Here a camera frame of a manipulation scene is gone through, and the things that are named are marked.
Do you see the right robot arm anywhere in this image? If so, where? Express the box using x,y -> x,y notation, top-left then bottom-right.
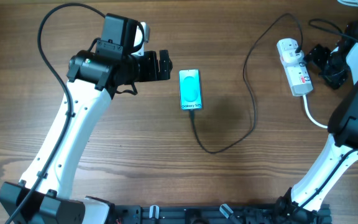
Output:
270,20 -> 358,223

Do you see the smartphone with teal screen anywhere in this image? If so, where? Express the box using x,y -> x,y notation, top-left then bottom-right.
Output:
179,69 -> 203,110

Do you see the white power strip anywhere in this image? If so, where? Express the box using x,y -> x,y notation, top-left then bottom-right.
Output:
277,38 -> 313,96

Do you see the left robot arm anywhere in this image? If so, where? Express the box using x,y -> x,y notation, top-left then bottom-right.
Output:
0,14 -> 172,223

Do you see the black charger cable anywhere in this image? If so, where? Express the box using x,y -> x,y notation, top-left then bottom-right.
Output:
188,12 -> 304,155

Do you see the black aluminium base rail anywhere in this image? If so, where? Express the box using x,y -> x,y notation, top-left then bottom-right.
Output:
106,204 -> 333,224

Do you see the white charger plug adapter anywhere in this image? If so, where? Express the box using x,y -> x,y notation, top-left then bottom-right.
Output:
280,49 -> 304,67

